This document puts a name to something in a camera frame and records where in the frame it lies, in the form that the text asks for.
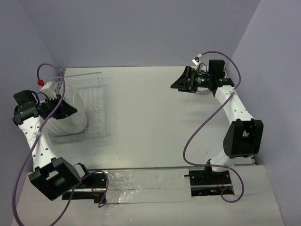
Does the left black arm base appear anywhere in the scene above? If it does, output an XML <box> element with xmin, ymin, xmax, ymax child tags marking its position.
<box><xmin>72</xmin><ymin>172</ymin><xmax>107</xmax><ymax>204</ymax></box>

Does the silver tape sheet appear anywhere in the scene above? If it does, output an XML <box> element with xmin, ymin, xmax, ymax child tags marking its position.
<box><xmin>106</xmin><ymin>169</ymin><xmax>192</xmax><ymax>204</ymax></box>

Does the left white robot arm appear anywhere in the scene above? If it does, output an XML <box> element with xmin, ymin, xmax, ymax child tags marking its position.
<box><xmin>13</xmin><ymin>90</ymin><xmax>92</xmax><ymax>201</ymax></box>

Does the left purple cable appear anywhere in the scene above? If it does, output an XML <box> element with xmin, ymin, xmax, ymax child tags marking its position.
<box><xmin>13</xmin><ymin>63</ymin><xmax>109</xmax><ymax>226</ymax></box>

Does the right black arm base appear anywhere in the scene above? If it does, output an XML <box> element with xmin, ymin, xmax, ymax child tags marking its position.
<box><xmin>184</xmin><ymin>169</ymin><xmax>234</xmax><ymax>197</ymax></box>

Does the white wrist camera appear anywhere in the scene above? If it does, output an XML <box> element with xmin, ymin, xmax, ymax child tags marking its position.
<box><xmin>40</xmin><ymin>81</ymin><xmax>57</xmax><ymax>99</ymax></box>
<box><xmin>192</xmin><ymin>54</ymin><xmax>203</xmax><ymax>66</ymax></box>

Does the purple cable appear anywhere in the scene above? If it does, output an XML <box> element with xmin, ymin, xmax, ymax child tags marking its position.
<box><xmin>183</xmin><ymin>51</ymin><xmax>245</xmax><ymax>203</ymax></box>
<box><xmin>13</xmin><ymin>63</ymin><xmax>109</xmax><ymax>226</ymax></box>

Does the white wire dish rack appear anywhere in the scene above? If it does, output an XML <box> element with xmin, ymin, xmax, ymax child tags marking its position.
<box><xmin>49</xmin><ymin>72</ymin><xmax>106</xmax><ymax>145</ymax></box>

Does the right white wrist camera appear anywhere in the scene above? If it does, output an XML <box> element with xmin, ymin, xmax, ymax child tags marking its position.
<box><xmin>192</xmin><ymin>54</ymin><xmax>203</xmax><ymax>66</ymax></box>

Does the green rim plate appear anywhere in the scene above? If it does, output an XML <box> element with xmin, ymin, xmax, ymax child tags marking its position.
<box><xmin>66</xmin><ymin>93</ymin><xmax>87</xmax><ymax>131</ymax></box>

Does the green red ring plate back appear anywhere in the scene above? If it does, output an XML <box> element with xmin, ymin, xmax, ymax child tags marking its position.
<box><xmin>196</xmin><ymin>89</ymin><xmax>211</xmax><ymax>94</ymax></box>

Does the green red ring plate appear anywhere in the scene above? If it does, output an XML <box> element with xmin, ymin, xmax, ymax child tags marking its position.
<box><xmin>46</xmin><ymin>116</ymin><xmax>87</xmax><ymax>135</ymax></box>
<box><xmin>196</xmin><ymin>89</ymin><xmax>211</xmax><ymax>94</ymax></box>

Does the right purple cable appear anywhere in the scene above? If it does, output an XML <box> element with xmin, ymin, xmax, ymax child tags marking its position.
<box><xmin>183</xmin><ymin>51</ymin><xmax>245</xmax><ymax>203</ymax></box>

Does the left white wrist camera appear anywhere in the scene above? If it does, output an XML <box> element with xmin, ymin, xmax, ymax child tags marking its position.
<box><xmin>40</xmin><ymin>81</ymin><xmax>57</xmax><ymax>99</ymax></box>

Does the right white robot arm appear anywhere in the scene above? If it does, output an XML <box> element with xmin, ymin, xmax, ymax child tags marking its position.
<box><xmin>171</xmin><ymin>56</ymin><xmax>264</xmax><ymax>184</ymax></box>

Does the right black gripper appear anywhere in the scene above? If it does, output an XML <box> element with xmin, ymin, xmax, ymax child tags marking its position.
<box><xmin>171</xmin><ymin>66</ymin><xmax>213</xmax><ymax>93</ymax></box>

